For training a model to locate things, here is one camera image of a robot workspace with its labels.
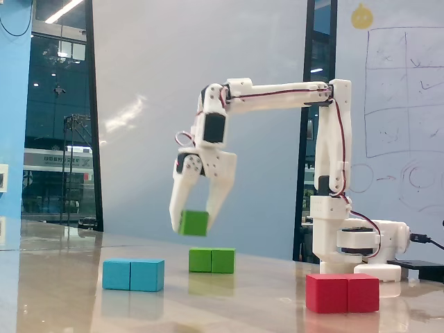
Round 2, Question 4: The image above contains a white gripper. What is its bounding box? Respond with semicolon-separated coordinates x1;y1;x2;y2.
169;142;239;233

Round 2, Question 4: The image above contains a small green cube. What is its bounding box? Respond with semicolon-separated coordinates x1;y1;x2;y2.
178;209;210;238

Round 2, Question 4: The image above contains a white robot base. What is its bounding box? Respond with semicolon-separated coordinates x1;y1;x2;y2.
318;218;411;283

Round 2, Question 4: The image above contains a long green block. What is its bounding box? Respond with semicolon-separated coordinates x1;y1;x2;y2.
188;246;237;275

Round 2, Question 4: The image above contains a long blue block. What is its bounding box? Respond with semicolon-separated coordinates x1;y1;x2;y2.
101;258;166;293

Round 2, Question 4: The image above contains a long red block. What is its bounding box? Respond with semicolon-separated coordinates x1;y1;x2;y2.
305;273;381;314

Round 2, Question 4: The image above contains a small black object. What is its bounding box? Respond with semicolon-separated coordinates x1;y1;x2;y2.
77;216;99;230

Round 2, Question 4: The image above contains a black tripod stand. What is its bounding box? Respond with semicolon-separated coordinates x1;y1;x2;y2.
62;113;92;227

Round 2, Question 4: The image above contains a whiteboard with marker drawings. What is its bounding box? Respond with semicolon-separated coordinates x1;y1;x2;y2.
335;0;444;240

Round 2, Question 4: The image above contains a flat black device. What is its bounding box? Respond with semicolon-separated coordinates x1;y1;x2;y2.
386;259;444;283

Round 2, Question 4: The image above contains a yellow round sticker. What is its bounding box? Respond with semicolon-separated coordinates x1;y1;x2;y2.
350;2;374;30

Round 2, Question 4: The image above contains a red black wrist servo cable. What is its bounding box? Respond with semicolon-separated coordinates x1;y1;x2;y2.
174;110;206;149

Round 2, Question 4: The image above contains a black door frame post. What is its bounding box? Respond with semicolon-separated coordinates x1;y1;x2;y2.
84;0;105;232
292;0;338;262

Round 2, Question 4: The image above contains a red black arm servo cable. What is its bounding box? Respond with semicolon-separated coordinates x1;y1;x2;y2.
223;87;350;198

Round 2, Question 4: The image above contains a red black base servo cable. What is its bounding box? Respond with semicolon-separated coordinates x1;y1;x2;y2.
345;206;383;259

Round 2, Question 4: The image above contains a black power cable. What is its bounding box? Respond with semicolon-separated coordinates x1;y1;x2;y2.
409;232;444;251

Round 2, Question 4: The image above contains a thin black wall wire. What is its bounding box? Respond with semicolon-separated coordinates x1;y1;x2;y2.
0;0;37;37

